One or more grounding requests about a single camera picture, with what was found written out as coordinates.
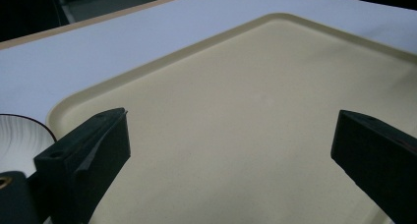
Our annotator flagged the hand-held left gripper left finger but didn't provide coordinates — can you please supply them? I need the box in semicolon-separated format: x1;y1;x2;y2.
33;107;132;224

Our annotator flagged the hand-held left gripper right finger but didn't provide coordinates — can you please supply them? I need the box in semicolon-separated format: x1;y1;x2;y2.
330;109;417;224

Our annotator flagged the beige plastic tray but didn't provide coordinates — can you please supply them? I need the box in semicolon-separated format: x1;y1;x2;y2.
45;13;417;224

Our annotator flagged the white ribbed plate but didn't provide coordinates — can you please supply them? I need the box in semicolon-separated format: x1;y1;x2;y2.
0;113;57;179

